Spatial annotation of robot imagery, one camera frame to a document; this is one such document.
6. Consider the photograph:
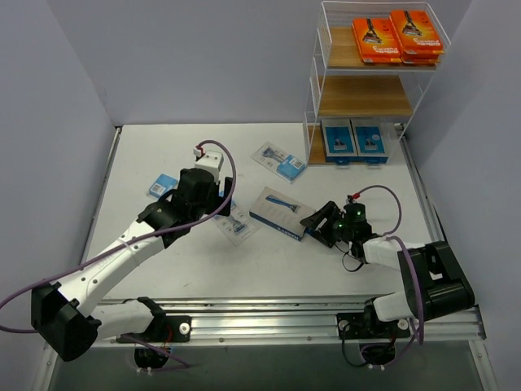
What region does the clear blister razor pack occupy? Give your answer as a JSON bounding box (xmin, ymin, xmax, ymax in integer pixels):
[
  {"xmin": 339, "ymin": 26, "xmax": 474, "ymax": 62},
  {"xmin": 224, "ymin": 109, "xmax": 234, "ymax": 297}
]
[
  {"xmin": 212, "ymin": 200, "xmax": 259, "ymax": 246},
  {"xmin": 251, "ymin": 142, "xmax": 307, "ymax": 182},
  {"xmin": 148, "ymin": 174, "xmax": 178, "ymax": 199}
]

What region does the Harry's box white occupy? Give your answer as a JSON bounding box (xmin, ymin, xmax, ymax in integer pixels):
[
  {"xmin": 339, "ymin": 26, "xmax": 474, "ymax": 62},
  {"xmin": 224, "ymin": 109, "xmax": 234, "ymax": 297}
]
[{"xmin": 249, "ymin": 187, "xmax": 316, "ymax": 241}]

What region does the grey blue Harry's box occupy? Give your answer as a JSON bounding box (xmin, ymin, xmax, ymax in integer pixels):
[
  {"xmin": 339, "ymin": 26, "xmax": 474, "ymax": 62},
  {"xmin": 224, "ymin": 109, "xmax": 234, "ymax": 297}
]
[{"xmin": 321, "ymin": 118, "xmax": 357, "ymax": 165}]

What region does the orange Gillette box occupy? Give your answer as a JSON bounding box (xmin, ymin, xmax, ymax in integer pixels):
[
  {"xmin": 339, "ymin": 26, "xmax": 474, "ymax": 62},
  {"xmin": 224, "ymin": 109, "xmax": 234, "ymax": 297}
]
[
  {"xmin": 401, "ymin": 53, "xmax": 440, "ymax": 66},
  {"xmin": 352, "ymin": 18, "xmax": 401, "ymax": 64},
  {"xmin": 389, "ymin": 10, "xmax": 444, "ymax": 58}
]

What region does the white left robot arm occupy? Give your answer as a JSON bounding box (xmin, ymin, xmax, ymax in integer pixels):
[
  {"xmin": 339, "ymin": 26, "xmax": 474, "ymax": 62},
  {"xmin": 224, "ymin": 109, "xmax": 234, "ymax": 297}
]
[{"xmin": 31, "ymin": 168, "xmax": 236, "ymax": 362}]

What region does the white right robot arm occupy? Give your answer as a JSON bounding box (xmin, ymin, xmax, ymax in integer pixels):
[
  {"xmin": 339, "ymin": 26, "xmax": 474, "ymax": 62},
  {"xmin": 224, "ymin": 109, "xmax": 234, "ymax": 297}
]
[{"xmin": 300, "ymin": 200, "xmax": 475, "ymax": 338}]

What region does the clear blister razor pack top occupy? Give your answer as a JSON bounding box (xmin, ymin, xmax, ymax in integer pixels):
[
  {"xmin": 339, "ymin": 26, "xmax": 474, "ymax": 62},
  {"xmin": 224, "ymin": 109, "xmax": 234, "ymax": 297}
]
[{"xmin": 251, "ymin": 142, "xmax": 307, "ymax": 182}]

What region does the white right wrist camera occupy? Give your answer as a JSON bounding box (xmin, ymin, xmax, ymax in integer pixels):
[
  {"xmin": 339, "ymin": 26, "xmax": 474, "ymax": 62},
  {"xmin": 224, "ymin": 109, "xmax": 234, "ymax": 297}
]
[{"xmin": 346, "ymin": 193, "xmax": 360, "ymax": 205}]

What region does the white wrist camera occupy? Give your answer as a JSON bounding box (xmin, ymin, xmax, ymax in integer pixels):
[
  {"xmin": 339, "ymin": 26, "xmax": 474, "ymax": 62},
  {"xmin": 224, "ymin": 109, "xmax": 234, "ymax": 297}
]
[
  {"xmin": 193, "ymin": 146, "xmax": 224, "ymax": 183},
  {"xmin": 346, "ymin": 193, "xmax": 360, "ymax": 205}
]

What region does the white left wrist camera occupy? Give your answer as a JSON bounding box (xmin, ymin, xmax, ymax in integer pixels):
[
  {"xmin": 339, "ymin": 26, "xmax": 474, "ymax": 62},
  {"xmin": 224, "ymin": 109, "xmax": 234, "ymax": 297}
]
[{"xmin": 193, "ymin": 146, "xmax": 224, "ymax": 183}]

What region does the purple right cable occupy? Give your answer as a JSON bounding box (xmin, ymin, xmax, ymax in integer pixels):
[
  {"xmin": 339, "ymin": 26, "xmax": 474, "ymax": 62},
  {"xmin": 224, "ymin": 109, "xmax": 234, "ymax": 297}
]
[{"xmin": 353, "ymin": 185, "xmax": 427, "ymax": 367}]

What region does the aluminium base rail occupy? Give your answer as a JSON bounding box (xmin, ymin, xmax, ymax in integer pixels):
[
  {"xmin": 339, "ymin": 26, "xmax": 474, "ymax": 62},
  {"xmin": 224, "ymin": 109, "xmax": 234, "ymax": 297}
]
[{"xmin": 91, "ymin": 295, "xmax": 485, "ymax": 347}]

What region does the white wire wooden shelf rack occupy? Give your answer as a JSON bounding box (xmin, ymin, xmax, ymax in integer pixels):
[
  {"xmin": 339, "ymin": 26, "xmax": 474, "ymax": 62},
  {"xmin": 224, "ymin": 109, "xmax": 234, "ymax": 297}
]
[{"xmin": 303, "ymin": 1, "xmax": 450, "ymax": 165}]

